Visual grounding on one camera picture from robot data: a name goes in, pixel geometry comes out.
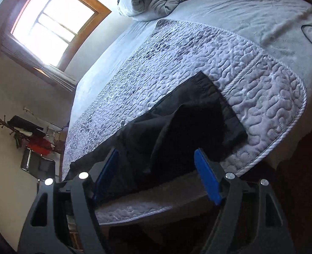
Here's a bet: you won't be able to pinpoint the quilted grey bed cover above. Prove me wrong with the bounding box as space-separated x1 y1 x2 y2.
62 18 308 225

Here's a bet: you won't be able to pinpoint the black mesh chair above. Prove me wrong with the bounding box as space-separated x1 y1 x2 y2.
20 147 56 181

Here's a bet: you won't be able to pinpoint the black pants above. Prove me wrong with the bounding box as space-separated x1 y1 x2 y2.
67 72 248 202

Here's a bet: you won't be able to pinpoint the light blue bed sheet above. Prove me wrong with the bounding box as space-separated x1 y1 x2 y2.
70 0 312 125

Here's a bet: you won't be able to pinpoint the black garment on rack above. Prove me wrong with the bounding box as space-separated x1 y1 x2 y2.
7 115 44 133

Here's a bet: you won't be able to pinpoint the wooden coat rack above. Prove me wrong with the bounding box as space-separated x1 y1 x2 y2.
0 115 64 154

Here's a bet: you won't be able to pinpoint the red garment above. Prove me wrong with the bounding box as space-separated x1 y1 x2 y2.
27 137 52 156

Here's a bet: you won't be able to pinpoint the wooden framed window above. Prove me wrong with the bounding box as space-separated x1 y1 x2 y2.
0 0 111 72

